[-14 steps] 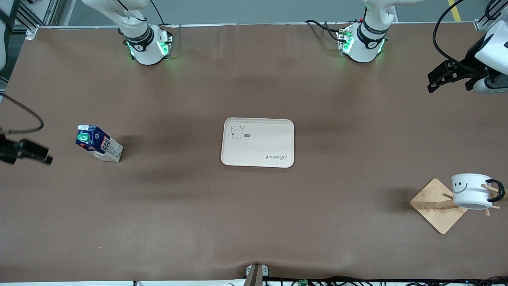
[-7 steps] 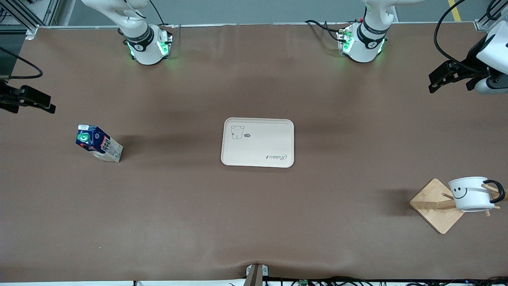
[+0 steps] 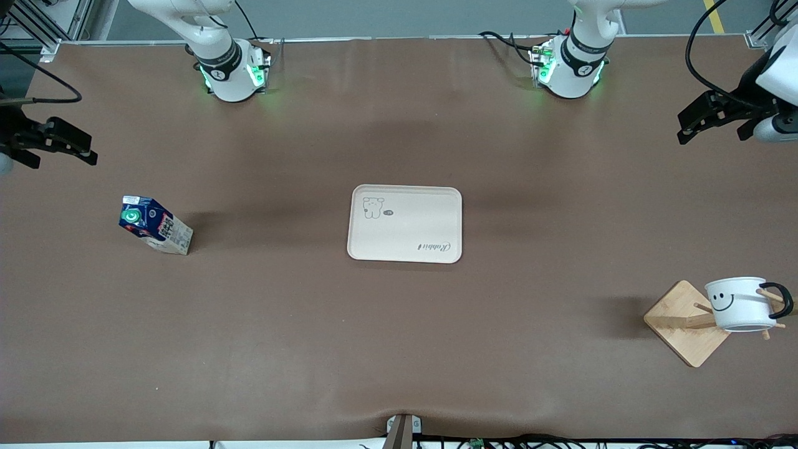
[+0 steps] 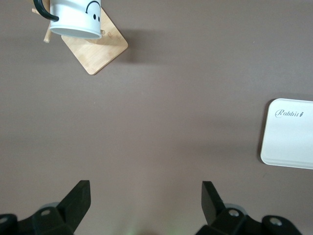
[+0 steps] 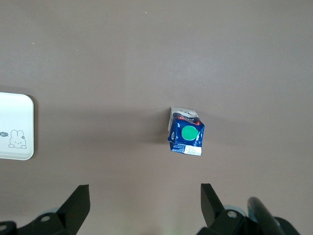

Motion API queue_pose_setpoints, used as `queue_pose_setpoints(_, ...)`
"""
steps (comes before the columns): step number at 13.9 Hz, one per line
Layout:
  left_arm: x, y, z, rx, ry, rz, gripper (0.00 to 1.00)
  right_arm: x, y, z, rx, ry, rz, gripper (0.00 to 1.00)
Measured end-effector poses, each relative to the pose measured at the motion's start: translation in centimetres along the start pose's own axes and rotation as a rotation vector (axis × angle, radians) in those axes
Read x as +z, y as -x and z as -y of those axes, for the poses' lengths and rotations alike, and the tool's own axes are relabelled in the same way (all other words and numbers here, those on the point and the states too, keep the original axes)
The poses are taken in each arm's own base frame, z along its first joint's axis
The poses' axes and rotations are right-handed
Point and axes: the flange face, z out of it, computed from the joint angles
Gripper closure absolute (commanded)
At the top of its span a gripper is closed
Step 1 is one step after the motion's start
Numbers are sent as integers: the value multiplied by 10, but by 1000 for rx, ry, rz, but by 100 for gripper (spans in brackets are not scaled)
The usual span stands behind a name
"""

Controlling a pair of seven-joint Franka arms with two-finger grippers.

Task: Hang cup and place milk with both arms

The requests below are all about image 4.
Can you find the white smiley mug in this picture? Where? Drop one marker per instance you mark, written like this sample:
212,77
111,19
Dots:
75,17

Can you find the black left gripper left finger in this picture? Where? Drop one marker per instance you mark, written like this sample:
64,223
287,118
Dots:
73,205

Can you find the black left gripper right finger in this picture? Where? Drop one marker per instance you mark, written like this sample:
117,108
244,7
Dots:
215,208

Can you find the cream rabbit print tray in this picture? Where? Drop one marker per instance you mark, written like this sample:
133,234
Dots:
288,137

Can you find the wooden cup rack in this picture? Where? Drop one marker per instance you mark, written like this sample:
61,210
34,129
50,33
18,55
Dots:
97,54

